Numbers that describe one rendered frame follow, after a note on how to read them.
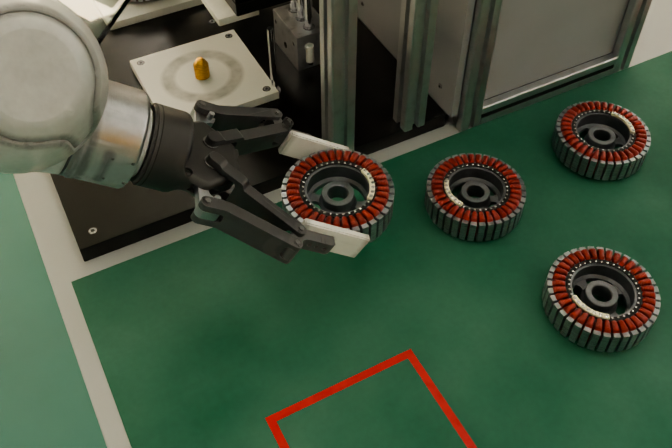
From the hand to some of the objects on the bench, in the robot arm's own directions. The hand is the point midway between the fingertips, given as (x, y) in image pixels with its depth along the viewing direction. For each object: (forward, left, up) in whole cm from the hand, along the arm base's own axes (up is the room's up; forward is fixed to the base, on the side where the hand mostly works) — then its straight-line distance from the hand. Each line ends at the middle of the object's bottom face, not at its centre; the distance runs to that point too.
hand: (336, 196), depth 78 cm
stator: (+36, +6, -11) cm, 38 cm away
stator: (+24, -15, -11) cm, 30 cm away
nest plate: (-12, +55, -9) cm, 57 cm away
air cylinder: (+6, +34, -9) cm, 36 cm away
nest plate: (-8, +31, -9) cm, 34 cm away
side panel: (+35, +18, -11) cm, 41 cm away
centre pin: (-8, +32, -8) cm, 33 cm away
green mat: (+23, -16, -11) cm, 30 cm away
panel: (+15, +48, -9) cm, 51 cm away
